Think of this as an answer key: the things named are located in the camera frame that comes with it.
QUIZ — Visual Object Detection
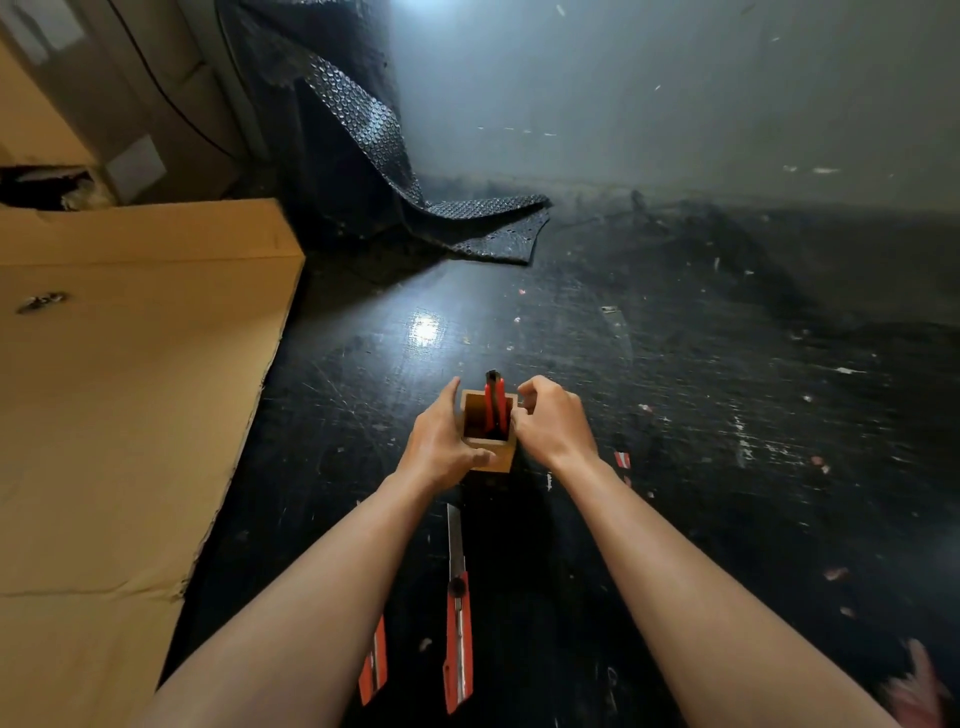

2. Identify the person's left hand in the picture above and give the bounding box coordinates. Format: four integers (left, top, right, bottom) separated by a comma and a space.
395, 377, 497, 496

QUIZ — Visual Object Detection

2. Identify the person's right hand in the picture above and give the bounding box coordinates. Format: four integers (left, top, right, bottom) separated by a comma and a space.
510, 375, 601, 475

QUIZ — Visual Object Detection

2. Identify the red utility knife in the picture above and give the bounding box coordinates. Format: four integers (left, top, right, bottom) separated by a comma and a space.
483, 369, 512, 441
357, 615, 390, 707
441, 504, 475, 716

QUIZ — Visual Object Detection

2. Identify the small brown wooden holder box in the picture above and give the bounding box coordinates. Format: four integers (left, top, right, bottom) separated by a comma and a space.
459, 388, 519, 474

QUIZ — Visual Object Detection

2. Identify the person's left forearm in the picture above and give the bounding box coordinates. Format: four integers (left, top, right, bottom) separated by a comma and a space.
129, 471, 438, 728

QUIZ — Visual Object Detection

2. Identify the person's right forearm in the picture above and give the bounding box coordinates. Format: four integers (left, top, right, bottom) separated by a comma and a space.
558, 456, 901, 728

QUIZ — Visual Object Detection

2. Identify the black bubble wrap sheet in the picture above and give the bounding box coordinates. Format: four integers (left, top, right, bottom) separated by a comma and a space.
216, 0, 553, 266

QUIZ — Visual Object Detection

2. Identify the large flat cardboard sheet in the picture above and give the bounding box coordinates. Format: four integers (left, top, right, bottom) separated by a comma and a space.
0, 198, 306, 728

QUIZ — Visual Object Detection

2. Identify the brown cardboard box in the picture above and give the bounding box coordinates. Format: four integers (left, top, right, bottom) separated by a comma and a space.
0, 0, 250, 210

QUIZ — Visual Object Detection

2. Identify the black cable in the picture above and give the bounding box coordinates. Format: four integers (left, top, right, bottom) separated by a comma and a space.
105, 0, 243, 162

